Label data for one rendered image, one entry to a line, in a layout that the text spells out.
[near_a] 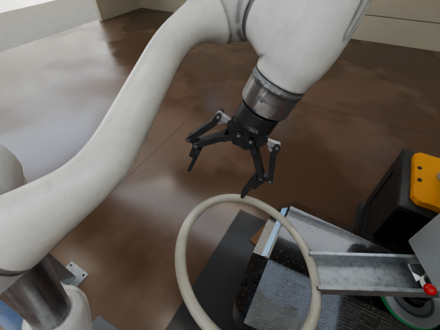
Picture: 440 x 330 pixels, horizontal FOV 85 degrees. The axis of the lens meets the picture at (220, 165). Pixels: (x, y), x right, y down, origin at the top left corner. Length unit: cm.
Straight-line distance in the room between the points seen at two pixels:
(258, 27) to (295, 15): 6
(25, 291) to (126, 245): 160
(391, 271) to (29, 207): 103
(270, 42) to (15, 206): 37
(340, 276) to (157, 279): 144
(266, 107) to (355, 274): 75
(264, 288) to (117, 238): 145
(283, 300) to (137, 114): 110
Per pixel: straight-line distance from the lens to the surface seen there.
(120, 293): 214
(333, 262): 100
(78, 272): 232
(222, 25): 43
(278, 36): 37
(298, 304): 128
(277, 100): 38
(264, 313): 132
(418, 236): 107
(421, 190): 190
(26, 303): 78
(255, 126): 41
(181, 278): 69
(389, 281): 106
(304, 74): 37
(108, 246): 233
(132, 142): 33
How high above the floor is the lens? 192
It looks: 45 degrees down
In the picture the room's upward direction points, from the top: straight up
